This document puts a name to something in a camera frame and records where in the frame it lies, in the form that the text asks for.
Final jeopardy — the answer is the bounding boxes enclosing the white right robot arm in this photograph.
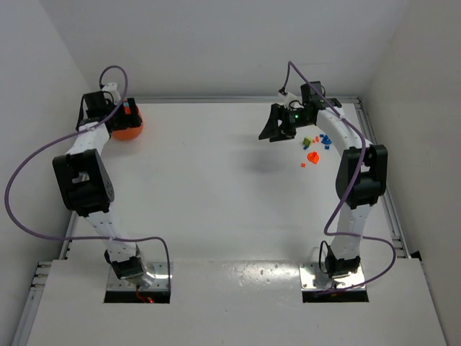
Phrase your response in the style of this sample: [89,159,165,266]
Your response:
[259,81,388,278]

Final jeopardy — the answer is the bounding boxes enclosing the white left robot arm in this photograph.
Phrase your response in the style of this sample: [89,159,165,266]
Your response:
[53,82,146,285]

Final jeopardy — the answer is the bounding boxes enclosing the orange divided round container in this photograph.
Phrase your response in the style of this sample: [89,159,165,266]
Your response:
[112,112,143,141]

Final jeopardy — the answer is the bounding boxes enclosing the blue arch lego piece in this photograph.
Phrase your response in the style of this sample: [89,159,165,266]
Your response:
[321,134,331,146]

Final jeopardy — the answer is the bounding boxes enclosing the orange round lego piece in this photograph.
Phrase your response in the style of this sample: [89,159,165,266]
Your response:
[307,151,320,164]

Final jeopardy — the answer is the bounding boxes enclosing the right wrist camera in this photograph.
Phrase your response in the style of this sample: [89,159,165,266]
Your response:
[278,90,298,109]

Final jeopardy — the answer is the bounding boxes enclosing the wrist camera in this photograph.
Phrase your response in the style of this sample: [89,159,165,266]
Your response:
[278,90,298,109]
[102,82,120,103]

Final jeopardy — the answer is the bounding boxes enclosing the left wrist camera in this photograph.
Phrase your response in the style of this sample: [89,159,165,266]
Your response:
[102,82,120,103]

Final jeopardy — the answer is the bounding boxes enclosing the aluminium table edge rail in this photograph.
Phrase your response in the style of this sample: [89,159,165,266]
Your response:
[355,97,411,259]

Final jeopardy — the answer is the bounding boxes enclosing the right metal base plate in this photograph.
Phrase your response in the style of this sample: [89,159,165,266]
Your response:
[299,262,367,293]

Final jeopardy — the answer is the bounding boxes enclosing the metal base plate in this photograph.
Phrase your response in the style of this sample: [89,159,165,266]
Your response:
[106,262,172,293]
[299,262,367,293]

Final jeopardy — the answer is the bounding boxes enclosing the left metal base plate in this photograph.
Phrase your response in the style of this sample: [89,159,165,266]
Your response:
[106,262,172,293]

